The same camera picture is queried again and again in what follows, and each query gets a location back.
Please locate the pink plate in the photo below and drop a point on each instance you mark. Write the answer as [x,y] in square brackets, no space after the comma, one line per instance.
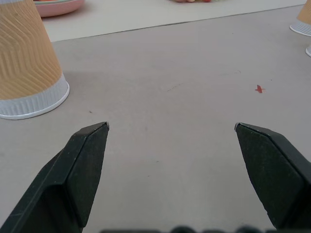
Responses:
[57,7]

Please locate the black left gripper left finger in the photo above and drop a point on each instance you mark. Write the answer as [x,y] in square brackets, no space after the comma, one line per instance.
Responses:
[73,174]

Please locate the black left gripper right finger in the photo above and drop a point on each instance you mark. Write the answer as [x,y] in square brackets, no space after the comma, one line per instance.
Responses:
[274,174]

